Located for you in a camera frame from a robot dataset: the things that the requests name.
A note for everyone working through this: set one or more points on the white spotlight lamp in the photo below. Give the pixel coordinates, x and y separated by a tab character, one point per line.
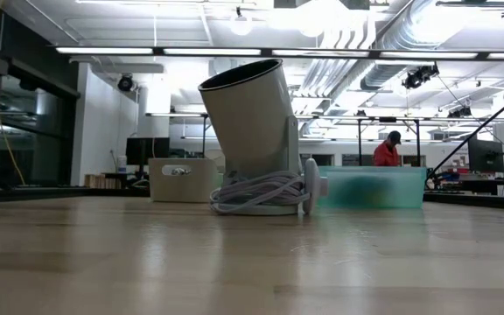
252	118

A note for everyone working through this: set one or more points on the black computer monitor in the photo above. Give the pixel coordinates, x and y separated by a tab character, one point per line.
147	151
486	155

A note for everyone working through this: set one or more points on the teal translucent plastic bin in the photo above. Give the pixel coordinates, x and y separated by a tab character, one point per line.
374	188

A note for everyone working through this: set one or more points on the white bottle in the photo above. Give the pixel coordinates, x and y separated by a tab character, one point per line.
122	164

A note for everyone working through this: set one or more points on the round pendant lamp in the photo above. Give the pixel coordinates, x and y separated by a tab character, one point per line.
241	25

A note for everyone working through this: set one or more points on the person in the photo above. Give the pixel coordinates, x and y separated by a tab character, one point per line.
387	153

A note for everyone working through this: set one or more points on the wooden block set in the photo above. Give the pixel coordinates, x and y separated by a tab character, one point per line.
101	180

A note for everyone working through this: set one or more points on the long linear ceiling light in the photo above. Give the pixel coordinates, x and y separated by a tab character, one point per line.
103	51

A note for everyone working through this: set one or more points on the dark office desk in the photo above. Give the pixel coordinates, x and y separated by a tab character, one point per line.
475	184

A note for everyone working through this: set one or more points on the silver ceiling air duct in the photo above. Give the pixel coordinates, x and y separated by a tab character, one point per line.
379	74

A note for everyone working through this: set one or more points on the black ceiling camera cluster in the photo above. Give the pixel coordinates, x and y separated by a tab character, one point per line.
420	75

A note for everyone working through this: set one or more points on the black metal table frame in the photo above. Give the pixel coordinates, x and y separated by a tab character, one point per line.
37	192

